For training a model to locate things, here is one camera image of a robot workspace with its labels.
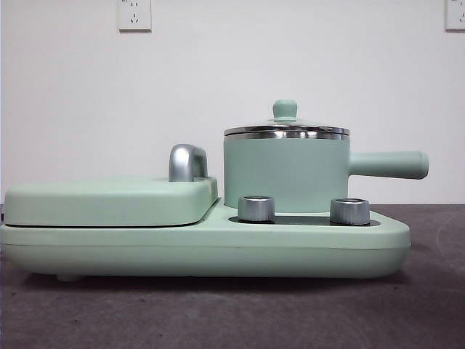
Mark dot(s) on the glass lid with green knob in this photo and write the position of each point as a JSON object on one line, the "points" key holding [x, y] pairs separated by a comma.
{"points": [[285, 109]]}

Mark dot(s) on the silver control knob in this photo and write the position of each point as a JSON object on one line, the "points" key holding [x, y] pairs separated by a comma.
{"points": [[254, 209], [348, 211]]}

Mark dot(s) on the mint green hinged cooker cover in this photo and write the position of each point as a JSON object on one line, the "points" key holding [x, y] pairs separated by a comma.
{"points": [[91, 203]]}

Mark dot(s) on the mint green cooker base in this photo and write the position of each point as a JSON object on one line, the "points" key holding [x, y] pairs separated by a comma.
{"points": [[109, 251]]}

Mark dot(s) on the white wall socket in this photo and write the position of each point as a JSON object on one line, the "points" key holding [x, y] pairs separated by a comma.
{"points": [[134, 14], [456, 14]]}

